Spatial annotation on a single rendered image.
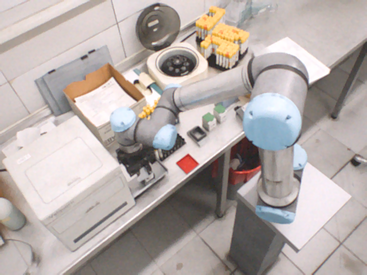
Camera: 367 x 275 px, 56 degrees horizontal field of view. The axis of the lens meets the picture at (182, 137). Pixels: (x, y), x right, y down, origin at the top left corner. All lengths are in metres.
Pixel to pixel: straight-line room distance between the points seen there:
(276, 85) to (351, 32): 1.35
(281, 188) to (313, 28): 1.23
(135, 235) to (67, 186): 1.20
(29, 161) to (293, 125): 0.82
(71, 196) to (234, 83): 0.57
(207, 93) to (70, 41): 0.78
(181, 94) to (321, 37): 1.14
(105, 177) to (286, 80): 0.62
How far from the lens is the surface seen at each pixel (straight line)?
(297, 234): 1.28
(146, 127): 1.00
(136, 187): 1.34
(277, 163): 0.88
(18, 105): 1.63
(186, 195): 2.31
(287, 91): 0.74
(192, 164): 1.41
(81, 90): 1.63
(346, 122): 2.81
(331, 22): 2.11
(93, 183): 1.09
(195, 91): 0.97
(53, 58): 1.57
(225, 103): 1.54
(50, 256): 1.37
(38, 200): 1.12
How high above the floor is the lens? 2.09
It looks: 55 degrees down
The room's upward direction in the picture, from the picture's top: 6 degrees counter-clockwise
